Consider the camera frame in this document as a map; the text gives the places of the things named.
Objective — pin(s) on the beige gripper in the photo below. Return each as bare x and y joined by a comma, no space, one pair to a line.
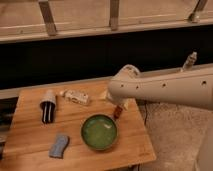
121,103

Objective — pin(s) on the green ceramic bowl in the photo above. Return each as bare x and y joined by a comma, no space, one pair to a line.
99,132

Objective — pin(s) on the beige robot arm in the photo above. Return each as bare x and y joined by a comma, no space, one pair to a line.
192,87

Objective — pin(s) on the wooden cutting board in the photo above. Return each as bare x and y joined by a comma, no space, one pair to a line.
29,140

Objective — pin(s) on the grey black brush head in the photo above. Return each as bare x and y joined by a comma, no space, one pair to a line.
48,106

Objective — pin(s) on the blue sponge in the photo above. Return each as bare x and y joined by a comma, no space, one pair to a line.
59,146

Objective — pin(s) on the middle metal rail bracket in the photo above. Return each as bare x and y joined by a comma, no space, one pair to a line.
114,14

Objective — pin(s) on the metal rail bracket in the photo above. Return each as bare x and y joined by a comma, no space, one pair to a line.
114,14
47,17
194,17

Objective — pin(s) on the right metal rail bracket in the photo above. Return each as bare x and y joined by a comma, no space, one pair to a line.
194,17

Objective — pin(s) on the left metal rail bracket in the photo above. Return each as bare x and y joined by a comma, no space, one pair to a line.
47,17

